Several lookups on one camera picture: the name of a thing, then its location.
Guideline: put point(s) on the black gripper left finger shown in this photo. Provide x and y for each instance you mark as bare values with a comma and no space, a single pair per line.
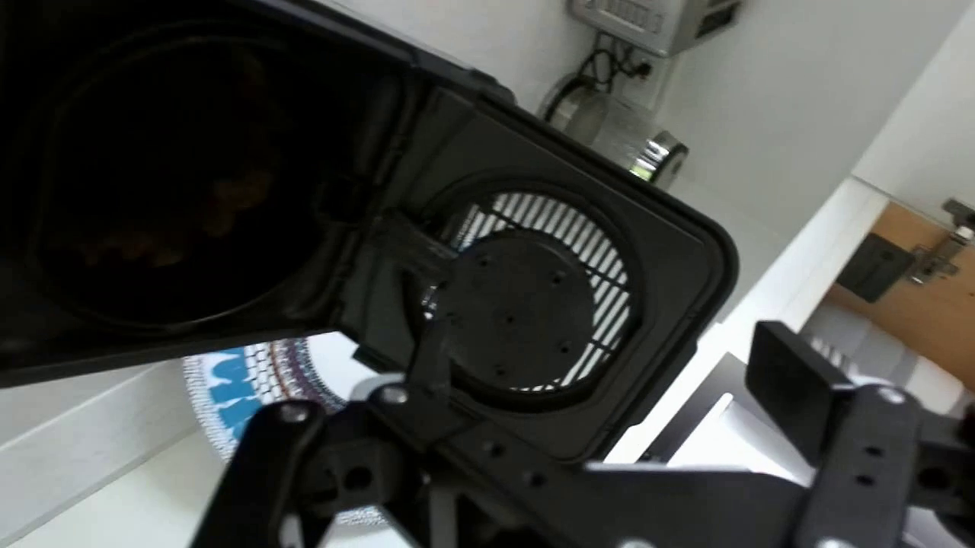
270,459

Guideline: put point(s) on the blue patterned round plate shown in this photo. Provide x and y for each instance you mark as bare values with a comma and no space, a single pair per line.
253,380

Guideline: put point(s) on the shiny silver metal canister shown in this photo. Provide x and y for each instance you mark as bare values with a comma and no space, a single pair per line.
609,132

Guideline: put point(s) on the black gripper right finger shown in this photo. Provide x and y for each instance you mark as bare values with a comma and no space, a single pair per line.
863,459

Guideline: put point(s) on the black vented coffee machine lid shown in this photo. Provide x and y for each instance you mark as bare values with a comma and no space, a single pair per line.
671,264

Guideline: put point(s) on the black and silver coffee machine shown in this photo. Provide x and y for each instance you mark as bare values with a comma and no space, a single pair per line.
185,171

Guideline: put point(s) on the grey white countertop appliance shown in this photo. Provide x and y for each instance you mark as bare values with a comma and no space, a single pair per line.
659,19

